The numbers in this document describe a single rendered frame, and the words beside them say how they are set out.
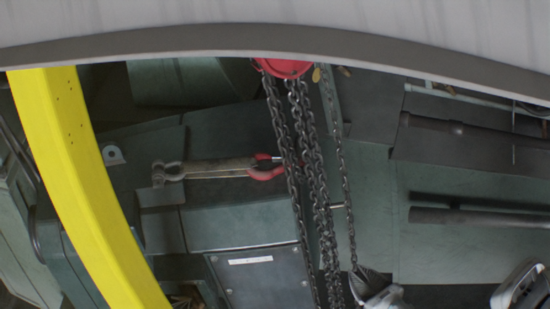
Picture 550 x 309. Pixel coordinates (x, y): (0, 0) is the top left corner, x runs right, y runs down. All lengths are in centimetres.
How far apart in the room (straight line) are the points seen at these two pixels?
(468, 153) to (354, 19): 144
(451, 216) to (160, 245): 80
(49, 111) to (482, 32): 63
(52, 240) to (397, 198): 103
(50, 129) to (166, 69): 134
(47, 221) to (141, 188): 34
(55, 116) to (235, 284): 102
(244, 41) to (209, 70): 150
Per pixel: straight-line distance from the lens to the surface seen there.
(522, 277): 124
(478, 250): 252
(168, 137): 205
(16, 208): 233
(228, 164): 193
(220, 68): 236
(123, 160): 203
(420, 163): 225
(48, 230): 206
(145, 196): 196
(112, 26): 99
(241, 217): 191
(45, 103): 109
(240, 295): 206
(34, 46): 108
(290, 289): 204
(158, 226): 194
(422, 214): 228
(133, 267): 140
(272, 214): 190
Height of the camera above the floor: 223
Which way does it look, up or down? 45 degrees down
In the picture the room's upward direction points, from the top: 14 degrees counter-clockwise
